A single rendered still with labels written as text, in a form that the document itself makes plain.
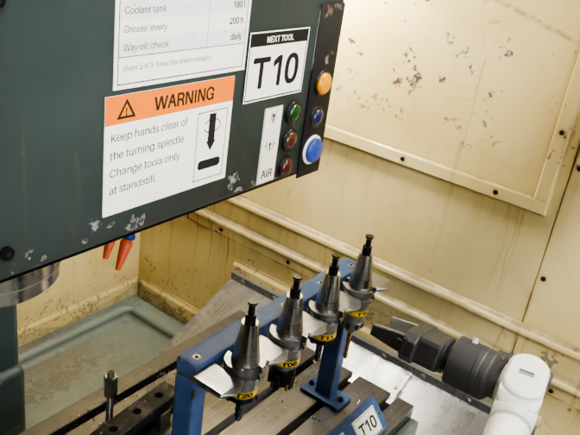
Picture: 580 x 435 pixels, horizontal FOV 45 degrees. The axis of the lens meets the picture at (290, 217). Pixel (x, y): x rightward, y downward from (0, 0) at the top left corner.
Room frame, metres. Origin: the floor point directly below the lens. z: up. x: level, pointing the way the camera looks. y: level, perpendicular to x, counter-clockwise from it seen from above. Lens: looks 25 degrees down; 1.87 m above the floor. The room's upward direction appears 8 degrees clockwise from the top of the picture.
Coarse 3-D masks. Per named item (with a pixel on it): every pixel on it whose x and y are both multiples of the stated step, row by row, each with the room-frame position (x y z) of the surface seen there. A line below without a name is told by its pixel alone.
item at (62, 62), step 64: (0, 0) 0.45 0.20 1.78; (64, 0) 0.50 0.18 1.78; (256, 0) 0.68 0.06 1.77; (320, 0) 0.77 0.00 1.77; (0, 64) 0.46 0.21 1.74; (64, 64) 0.50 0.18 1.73; (0, 128) 0.45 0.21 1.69; (64, 128) 0.50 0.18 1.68; (256, 128) 0.70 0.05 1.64; (0, 192) 0.45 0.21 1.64; (64, 192) 0.50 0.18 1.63; (192, 192) 0.62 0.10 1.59; (0, 256) 0.45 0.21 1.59; (64, 256) 0.50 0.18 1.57
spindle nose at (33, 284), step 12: (24, 276) 0.60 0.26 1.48; (36, 276) 0.62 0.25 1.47; (48, 276) 0.63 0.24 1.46; (0, 288) 0.59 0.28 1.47; (12, 288) 0.60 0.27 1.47; (24, 288) 0.60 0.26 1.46; (36, 288) 0.62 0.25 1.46; (0, 300) 0.59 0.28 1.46; (12, 300) 0.60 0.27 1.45; (24, 300) 0.61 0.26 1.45
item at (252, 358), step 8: (256, 320) 0.87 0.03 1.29; (240, 328) 0.86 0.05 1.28; (248, 328) 0.85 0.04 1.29; (256, 328) 0.86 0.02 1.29; (240, 336) 0.85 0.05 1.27; (248, 336) 0.85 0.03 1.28; (256, 336) 0.85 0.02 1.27; (240, 344) 0.85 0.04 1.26; (248, 344) 0.85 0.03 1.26; (256, 344) 0.85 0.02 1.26; (232, 352) 0.86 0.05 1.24; (240, 352) 0.85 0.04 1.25; (248, 352) 0.84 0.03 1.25; (256, 352) 0.85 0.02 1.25; (232, 360) 0.85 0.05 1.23; (240, 360) 0.84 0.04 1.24; (248, 360) 0.84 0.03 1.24; (256, 360) 0.85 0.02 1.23; (248, 368) 0.84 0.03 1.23
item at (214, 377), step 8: (208, 368) 0.84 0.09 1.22; (216, 368) 0.84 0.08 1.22; (192, 376) 0.82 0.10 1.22; (200, 376) 0.82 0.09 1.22; (208, 376) 0.82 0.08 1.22; (216, 376) 0.82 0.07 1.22; (224, 376) 0.83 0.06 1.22; (232, 376) 0.83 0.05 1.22; (200, 384) 0.80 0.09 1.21; (208, 384) 0.80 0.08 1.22; (216, 384) 0.81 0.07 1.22; (224, 384) 0.81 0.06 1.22; (232, 384) 0.81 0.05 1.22; (240, 384) 0.81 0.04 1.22; (216, 392) 0.79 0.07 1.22; (224, 392) 0.79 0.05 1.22; (232, 392) 0.80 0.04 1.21; (240, 392) 0.80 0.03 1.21
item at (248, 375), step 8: (224, 360) 0.85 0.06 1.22; (264, 360) 0.87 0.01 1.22; (224, 368) 0.86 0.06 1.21; (232, 368) 0.84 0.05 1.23; (240, 368) 0.84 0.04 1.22; (256, 368) 0.85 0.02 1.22; (264, 368) 0.86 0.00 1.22; (240, 376) 0.83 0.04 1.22; (248, 376) 0.83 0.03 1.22; (256, 376) 0.85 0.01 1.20; (248, 384) 0.83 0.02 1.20
